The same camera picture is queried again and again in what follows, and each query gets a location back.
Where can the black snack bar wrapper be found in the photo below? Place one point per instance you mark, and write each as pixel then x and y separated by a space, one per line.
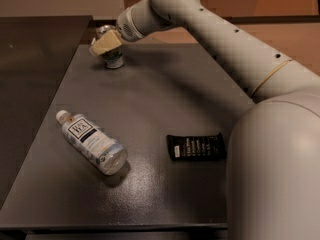
pixel 196 148

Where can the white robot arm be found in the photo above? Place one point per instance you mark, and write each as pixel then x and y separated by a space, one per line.
pixel 273 161

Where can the clear plastic tea bottle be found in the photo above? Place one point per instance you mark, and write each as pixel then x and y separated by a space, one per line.
pixel 104 152

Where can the green white 7up can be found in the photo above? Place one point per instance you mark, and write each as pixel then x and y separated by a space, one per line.
pixel 114 58

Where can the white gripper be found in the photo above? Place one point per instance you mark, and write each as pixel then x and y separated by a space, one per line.
pixel 124 25

